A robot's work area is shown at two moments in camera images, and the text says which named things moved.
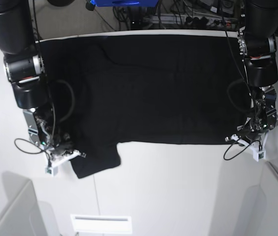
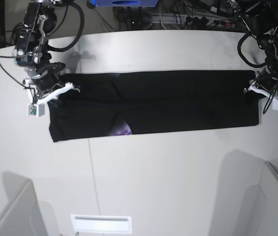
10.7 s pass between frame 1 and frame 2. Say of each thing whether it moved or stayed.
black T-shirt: moved
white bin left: stayed
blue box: stayed
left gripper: moved
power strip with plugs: stayed
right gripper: moved
